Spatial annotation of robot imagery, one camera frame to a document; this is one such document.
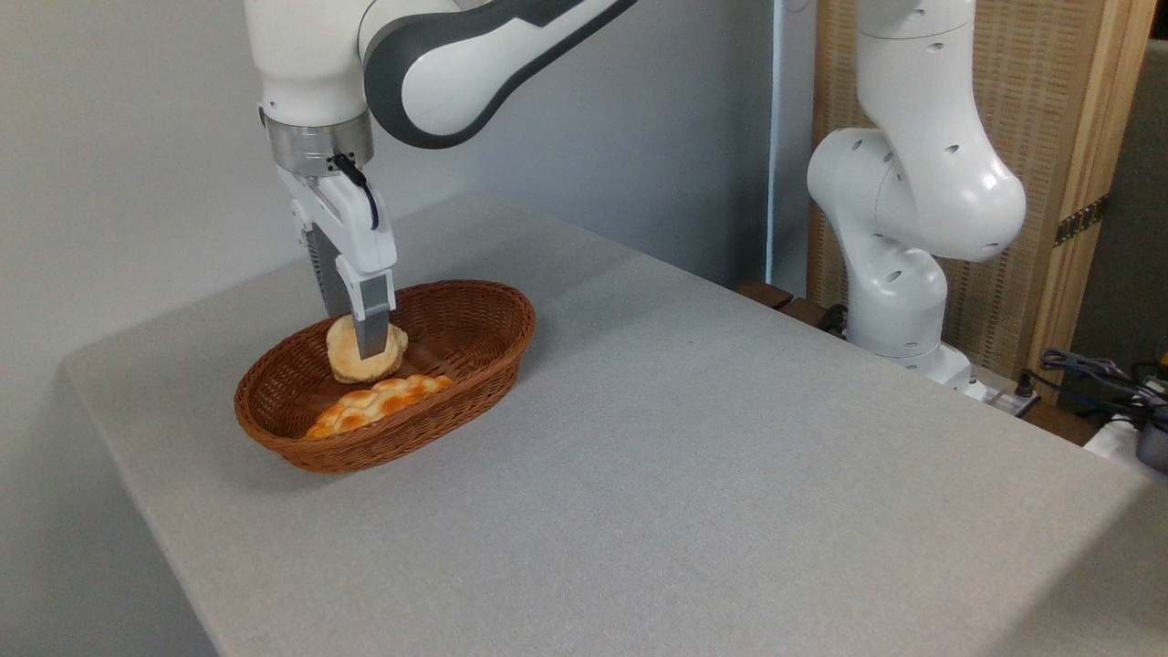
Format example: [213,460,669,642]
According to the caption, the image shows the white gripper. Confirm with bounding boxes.
[276,166,399,360]

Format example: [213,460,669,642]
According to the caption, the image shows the round knotted bread roll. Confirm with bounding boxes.
[326,314,410,385]

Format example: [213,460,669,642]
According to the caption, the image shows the long braided bread loaf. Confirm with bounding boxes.
[306,373,454,441]

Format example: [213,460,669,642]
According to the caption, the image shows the brown woven wicker basket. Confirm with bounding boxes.
[234,280,537,474]

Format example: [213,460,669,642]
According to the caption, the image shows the grey tablecloth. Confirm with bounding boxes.
[62,192,1168,657]

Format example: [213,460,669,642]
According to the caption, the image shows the brown wooden base board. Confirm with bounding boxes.
[735,280,848,340]

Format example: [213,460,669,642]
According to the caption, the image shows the white vertical pole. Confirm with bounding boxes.
[765,0,818,297]

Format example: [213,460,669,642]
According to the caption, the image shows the wood framed rattan screen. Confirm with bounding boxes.
[808,0,1160,407]

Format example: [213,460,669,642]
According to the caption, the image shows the metal screen hinge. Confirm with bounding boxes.
[1054,194,1111,247]

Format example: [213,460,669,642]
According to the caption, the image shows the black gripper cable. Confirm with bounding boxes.
[330,153,381,231]

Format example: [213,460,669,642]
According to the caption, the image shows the dark cable bundle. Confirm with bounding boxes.
[1038,347,1168,426]

